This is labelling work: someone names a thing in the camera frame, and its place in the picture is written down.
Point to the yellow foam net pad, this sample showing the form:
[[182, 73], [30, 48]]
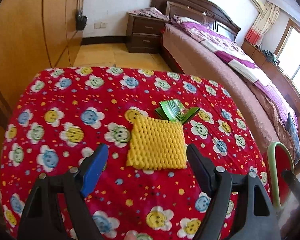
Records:
[[157, 145]]

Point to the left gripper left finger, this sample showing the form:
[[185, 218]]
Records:
[[91, 168]]

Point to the dark wooden bed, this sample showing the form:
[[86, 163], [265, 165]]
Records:
[[192, 58]]

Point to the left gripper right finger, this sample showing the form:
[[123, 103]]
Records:
[[203, 169]]

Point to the green paper wrapper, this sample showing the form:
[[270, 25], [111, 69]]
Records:
[[173, 110]]

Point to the pink cloth on nightstand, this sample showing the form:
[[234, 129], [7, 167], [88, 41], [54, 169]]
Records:
[[151, 12]]

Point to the red and cream curtain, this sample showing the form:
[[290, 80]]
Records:
[[263, 24]]

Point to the long wooden low cabinet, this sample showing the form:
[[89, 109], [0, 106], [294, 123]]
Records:
[[283, 84]]

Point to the dark wooden nightstand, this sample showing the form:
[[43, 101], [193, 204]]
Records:
[[144, 34]]

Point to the red bin with green rim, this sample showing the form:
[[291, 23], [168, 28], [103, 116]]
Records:
[[278, 159]]

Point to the black bag on wardrobe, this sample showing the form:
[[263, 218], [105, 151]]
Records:
[[81, 20]]

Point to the blue plaid pillow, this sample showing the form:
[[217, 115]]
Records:
[[292, 130]]

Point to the window with wooden frame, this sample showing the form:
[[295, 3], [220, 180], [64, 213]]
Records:
[[288, 53]]

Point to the teal clothes on cabinet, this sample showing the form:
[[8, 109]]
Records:
[[272, 58]]

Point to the purple white floral duvet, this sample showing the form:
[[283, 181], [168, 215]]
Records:
[[230, 53]]

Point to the pink frilled bedspread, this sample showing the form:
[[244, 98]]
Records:
[[273, 114]]

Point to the orange wooden wardrobe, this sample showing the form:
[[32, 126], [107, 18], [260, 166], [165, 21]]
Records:
[[34, 35]]

